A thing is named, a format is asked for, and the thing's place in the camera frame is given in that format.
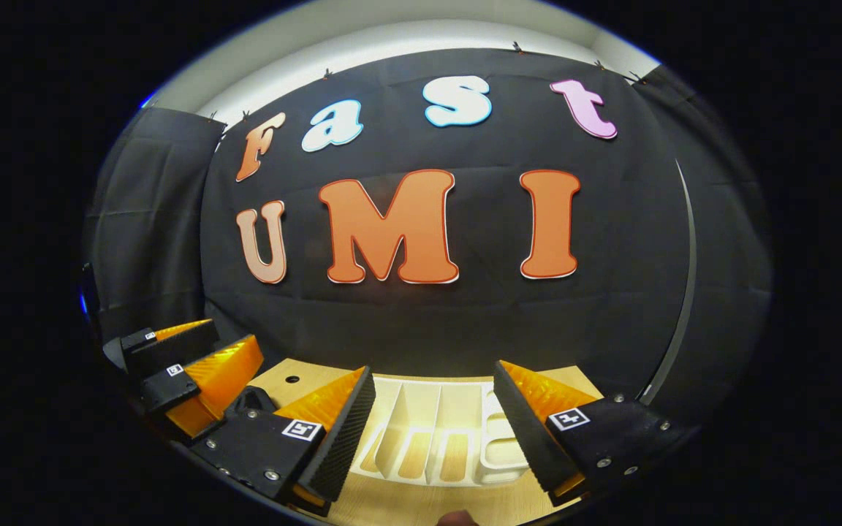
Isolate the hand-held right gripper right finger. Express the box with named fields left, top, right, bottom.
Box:
left=494, top=360, right=689, bottom=507

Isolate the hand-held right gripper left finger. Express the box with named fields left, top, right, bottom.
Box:
left=191, top=365, right=377, bottom=517

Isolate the white bookshelf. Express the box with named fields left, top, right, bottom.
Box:
left=352, top=376, right=531, bottom=487

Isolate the black schoolbag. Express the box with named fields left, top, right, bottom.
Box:
left=227, top=386, right=276, bottom=422

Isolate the thin grey pole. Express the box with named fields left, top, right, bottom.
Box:
left=644, top=159, right=698, bottom=403

